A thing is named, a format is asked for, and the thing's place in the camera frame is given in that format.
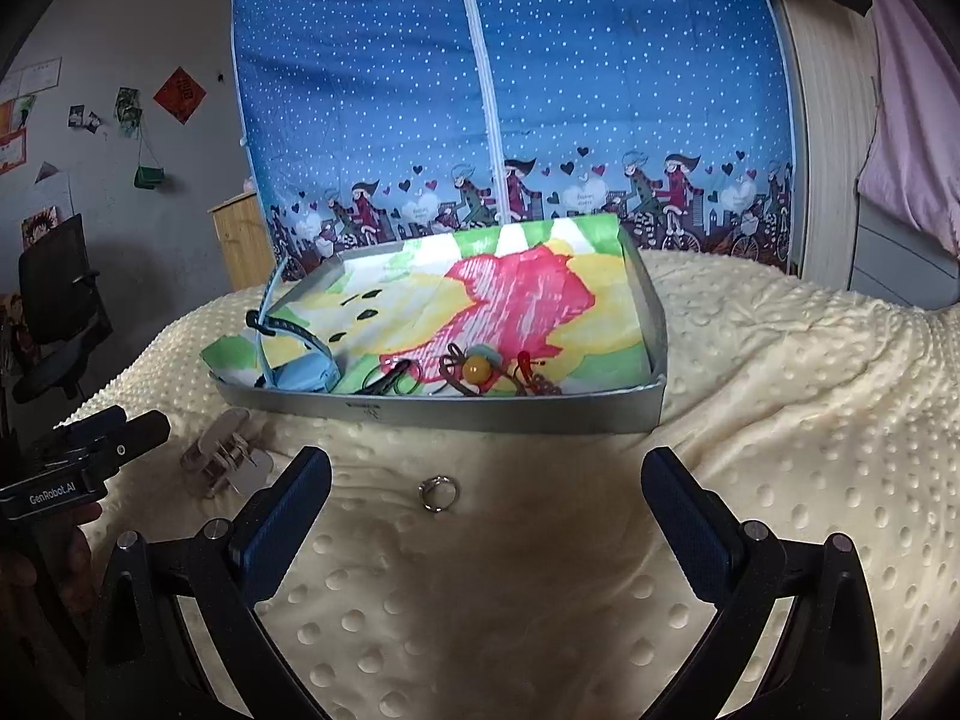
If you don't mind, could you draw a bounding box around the light blue wrist watch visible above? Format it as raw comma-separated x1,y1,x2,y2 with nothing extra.
246,255,340,393

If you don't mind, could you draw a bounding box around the brown hair tie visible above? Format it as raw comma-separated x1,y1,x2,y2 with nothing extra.
439,345,481,395

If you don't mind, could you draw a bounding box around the red diamond wall paper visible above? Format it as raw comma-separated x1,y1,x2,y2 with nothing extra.
153,66,208,125

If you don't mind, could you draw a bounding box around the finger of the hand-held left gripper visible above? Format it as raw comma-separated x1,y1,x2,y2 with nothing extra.
54,405,127,445
75,412,172,477

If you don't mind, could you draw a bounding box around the colourful cartoon tray box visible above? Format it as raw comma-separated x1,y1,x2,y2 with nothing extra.
199,214,668,436

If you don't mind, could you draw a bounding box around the pink hanging cloth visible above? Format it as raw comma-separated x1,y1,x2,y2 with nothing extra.
855,0,960,260

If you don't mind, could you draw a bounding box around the green wall drawing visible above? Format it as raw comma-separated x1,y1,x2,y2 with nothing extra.
0,94,37,136

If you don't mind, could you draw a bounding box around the person's left hand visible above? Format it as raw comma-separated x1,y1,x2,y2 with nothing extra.
0,502,104,616

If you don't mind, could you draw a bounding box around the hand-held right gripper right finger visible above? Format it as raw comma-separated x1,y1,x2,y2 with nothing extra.
640,446,884,720

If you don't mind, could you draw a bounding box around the yellow dotted blanket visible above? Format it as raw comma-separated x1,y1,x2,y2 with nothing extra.
45,247,960,720

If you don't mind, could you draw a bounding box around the black office chair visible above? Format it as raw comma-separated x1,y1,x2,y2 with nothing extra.
11,214,113,402

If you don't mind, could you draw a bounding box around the white wall certificate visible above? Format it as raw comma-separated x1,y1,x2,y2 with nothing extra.
0,56,61,102

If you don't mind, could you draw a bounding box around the black hair clip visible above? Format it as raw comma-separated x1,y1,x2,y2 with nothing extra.
360,358,418,397

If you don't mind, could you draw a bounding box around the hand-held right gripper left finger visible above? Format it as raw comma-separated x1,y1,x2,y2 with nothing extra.
86,446,335,720

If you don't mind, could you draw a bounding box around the white panel closet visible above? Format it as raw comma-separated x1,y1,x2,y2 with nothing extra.
772,0,960,312

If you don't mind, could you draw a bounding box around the orange hair tie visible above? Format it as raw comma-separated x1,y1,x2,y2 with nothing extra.
461,345,505,383

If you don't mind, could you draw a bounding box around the white wall paper sheet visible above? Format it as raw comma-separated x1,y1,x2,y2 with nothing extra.
34,172,76,218

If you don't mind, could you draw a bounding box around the blue printed fabric wardrobe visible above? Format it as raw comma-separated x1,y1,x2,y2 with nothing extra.
231,0,797,282

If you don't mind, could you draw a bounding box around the red string bracelet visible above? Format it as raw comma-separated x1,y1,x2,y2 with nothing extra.
514,349,562,396

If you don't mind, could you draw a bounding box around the wooden cabinet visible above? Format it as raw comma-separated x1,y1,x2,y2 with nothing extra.
208,191,277,292

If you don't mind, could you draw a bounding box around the clear hair claw clip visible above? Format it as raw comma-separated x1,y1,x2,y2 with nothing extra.
180,409,260,497

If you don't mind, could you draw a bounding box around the green wall photo strip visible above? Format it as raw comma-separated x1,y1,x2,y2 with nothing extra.
114,86,143,137

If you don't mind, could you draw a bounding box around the cartoon character wall picture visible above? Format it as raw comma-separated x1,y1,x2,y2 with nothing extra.
21,206,61,252

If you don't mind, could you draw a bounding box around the silver finger ring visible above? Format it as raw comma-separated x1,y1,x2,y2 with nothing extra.
418,474,460,515

